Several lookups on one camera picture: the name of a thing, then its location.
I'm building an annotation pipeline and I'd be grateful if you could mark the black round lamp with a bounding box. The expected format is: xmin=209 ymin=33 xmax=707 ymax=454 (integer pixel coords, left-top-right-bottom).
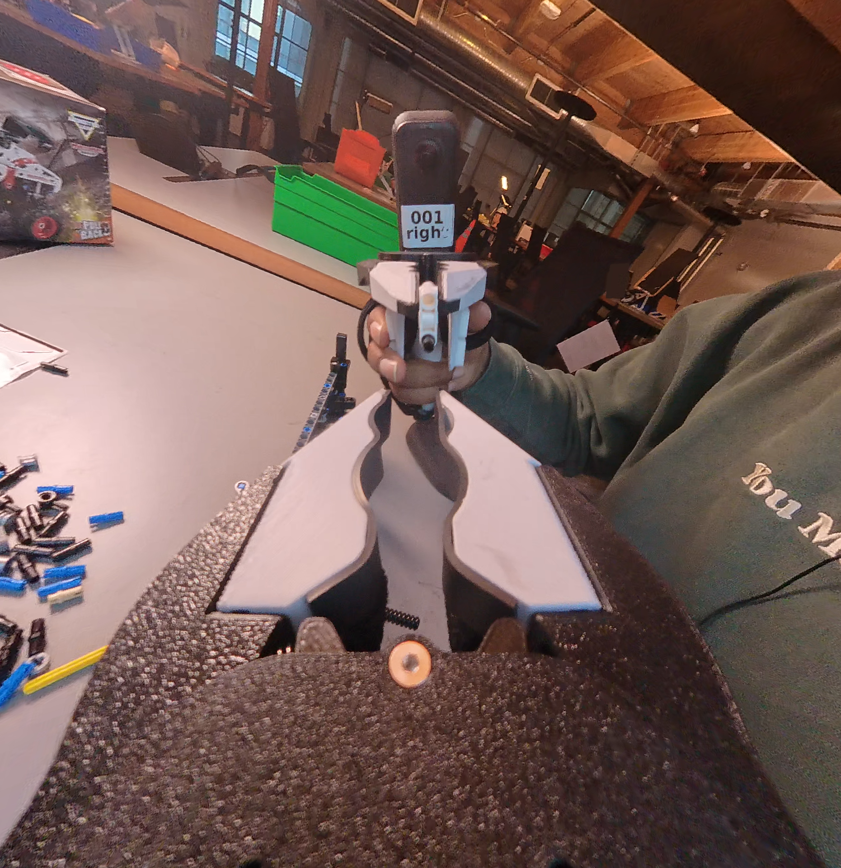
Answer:
xmin=532 ymin=88 xmax=596 ymax=204

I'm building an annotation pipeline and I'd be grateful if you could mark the toy truck set box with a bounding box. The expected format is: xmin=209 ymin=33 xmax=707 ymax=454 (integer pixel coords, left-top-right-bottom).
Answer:
xmin=0 ymin=54 xmax=115 ymax=245

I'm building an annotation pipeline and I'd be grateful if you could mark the background work table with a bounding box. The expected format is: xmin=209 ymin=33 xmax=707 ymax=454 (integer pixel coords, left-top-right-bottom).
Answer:
xmin=27 ymin=41 xmax=272 ymax=123

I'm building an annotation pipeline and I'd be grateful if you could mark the grey desk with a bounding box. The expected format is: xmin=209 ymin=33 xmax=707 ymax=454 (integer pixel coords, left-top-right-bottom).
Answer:
xmin=0 ymin=210 xmax=394 ymax=842

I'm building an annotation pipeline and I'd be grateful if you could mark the red plastic bin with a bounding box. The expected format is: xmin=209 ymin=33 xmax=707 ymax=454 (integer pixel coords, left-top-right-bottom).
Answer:
xmin=335 ymin=129 xmax=387 ymax=179

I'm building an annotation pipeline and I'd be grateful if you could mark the white bent beam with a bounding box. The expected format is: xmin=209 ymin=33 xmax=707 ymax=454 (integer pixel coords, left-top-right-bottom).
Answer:
xmin=418 ymin=283 xmax=441 ymax=354

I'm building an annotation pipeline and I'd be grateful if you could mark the brick truck chassis model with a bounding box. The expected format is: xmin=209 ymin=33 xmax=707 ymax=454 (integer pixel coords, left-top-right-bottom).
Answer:
xmin=295 ymin=332 xmax=421 ymax=632

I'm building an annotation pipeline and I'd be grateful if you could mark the person's right forearm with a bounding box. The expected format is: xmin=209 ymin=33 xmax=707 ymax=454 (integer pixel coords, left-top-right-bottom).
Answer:
xmin=461 ymin=342 xmax=665 ymax=484

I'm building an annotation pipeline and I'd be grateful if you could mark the person's right hand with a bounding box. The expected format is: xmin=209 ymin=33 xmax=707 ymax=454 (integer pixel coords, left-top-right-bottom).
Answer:
xmin=365 ymin=302 xmax=493 ymax=409

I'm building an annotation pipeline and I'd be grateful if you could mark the pile of small brick parts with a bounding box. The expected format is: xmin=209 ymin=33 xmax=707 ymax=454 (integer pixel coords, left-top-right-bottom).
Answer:
xmin=0 ymin=454 xmax=92 ymax=713

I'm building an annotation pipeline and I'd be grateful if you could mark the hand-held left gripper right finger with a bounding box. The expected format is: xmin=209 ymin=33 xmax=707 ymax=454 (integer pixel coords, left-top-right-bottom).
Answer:
xmin=437 ymin=392 xmax=604 ymax=618

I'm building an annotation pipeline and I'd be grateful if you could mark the wood edged table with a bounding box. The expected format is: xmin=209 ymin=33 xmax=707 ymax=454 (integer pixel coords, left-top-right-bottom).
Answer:
xmin=108 ymin=136 xmax=374 ymax=309

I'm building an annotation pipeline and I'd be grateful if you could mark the person's green sweatshirt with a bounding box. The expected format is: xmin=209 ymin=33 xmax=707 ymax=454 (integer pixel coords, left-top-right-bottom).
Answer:
xmin=597 ymin=268 xmax=841 ymax=868

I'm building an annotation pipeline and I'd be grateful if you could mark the white sticker sheet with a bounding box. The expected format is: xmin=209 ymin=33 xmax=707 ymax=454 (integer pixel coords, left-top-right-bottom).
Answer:
xmin=0 ymin=319 xmax=69 ymax=396

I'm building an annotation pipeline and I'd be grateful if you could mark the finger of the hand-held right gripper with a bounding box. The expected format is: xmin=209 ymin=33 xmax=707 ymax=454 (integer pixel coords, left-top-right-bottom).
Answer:
xmin=368 ymin=263 xmax=423 ymax=362
xmin=437 ymin=261 xmax=489 ymax=373

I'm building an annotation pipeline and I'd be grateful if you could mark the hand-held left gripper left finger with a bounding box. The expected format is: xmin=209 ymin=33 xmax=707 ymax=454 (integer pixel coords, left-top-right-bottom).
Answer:
xmin=217 ymin=390 xmax=392 ymax=621

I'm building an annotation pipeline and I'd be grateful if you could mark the green bin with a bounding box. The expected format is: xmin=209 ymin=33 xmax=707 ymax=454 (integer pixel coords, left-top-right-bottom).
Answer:
xmin=271 ymin=165 xmax=401 ymax=267

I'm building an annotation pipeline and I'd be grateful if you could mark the yellow axle rod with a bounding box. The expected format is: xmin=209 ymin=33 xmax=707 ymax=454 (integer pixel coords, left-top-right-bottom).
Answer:
xmin=23 ymin=646 xmax=109 ymax=694

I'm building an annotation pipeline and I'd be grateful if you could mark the pale tilted panel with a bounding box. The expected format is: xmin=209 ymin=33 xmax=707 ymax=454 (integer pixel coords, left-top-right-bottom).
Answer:
xmin=556 ymin=319 xmax=622 ymax=373

